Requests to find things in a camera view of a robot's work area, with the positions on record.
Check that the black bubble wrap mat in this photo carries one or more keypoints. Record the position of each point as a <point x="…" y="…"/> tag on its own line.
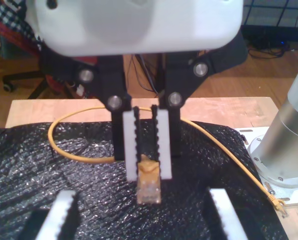
<point x="64" y="175"/>

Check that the black office chair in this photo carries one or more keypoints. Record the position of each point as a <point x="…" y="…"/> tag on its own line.
<point x="26" y="77"/>

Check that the plaid checked cloth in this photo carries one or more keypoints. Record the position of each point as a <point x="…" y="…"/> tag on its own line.
<point x="6" y="17"/>

